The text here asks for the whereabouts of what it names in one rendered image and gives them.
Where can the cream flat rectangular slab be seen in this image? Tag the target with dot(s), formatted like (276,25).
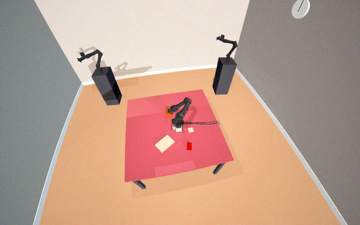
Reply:
(164,143)

